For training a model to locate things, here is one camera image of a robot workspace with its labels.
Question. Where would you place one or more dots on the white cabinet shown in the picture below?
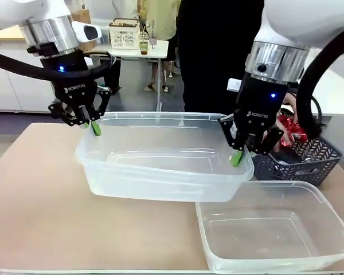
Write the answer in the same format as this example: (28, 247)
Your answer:
(14, 80)

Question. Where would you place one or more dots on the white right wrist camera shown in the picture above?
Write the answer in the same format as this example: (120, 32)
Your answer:
(234, 85)

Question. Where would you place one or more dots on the background person yellow top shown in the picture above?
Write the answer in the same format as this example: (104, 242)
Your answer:
(163, 20)

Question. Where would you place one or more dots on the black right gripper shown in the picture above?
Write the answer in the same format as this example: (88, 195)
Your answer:
(261, 109)

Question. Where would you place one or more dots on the clear plastic bin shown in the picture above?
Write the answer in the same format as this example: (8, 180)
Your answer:
(160, 174)
(275, 243)

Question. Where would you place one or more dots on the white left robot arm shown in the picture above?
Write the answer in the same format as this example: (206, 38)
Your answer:
(54, 31)

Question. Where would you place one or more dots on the person in black clothes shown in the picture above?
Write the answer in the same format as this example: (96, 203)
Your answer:
(218, 57)

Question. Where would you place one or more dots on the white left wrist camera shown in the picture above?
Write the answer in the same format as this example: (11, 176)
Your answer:
(86, 32)

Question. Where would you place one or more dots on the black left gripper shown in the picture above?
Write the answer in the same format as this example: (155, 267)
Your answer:
(74, 86)

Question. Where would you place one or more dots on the crushed red can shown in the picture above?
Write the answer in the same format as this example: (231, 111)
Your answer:
(289, 127)

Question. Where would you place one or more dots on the dark grey woven plastic basket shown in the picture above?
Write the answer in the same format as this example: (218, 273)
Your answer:
(312, 163)

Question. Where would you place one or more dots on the white background table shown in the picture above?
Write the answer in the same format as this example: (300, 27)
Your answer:
(126, 53)

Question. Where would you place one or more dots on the cardboard box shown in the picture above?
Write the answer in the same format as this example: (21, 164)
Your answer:
(81, 15)

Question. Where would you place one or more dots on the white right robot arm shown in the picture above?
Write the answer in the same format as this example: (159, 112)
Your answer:
(304, 20)

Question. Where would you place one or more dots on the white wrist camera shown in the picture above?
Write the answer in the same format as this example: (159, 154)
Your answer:
(234, 85)
(86, 32)

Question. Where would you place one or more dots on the person's left hand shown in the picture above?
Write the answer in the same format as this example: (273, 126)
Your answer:
(293, 106)

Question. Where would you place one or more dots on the cream slatted basket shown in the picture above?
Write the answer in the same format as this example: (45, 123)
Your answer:
(123, 34)

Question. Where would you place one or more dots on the plastic cup with drink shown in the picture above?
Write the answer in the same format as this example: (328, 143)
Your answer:
(144, 44)

